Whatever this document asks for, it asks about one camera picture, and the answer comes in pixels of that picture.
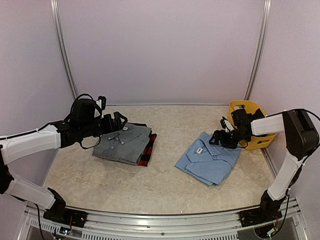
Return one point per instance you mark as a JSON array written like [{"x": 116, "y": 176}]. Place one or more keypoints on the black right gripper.
[{"x": 223, "y": 141}]

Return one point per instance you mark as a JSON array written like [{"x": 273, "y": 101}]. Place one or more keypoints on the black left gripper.
[{"x": 118, "y": 126}]

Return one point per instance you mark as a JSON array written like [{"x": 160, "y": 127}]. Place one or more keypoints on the grey denim shirt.
[{"x": 115, "y": 146}]

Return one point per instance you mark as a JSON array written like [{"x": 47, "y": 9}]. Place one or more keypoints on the light blue long sleeve shirt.
[{"x": 208, "y": 163}]

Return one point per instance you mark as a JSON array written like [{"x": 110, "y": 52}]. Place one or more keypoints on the yellow plastic basket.
[{"x": 256, "y": 142}]

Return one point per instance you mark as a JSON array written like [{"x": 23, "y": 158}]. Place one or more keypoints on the red black plaid shirt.
[{"x": 141, "y": 147}]

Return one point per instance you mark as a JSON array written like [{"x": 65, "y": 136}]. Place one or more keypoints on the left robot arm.
[{"x": 85, "y": 119}]

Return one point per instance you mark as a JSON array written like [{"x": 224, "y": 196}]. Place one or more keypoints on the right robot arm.
[{"x": 300, "y": 140}]

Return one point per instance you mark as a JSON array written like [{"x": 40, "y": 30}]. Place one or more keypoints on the black garment in basket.
[{"x": 258, "y": 114}]

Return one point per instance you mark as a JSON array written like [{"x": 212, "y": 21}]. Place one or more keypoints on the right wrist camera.
[{"x": 226, "y": 125}]

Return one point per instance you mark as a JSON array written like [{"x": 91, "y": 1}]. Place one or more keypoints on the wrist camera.
[
  {"x": 226, "y": 125},
  {"x": 101, "y": 105}
]

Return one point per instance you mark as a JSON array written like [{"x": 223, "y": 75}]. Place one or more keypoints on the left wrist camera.
[{"x": 101, "y": 105}]

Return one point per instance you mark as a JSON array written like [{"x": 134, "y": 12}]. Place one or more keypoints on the right aluminium frame post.
[{"x": 259, "y": 49}]

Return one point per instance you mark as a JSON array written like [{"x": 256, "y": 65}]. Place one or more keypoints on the aluminium frame post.
[
  {"x": 54, "y": 5},
  {"x": 259, "y": 49}
]

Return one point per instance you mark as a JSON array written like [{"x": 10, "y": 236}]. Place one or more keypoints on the left aluminium frame post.
[{"x": 54, "y": 5}]

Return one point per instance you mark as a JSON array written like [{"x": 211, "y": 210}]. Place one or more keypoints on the aluminium front rail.
[{"x": 233, "y": 224}]

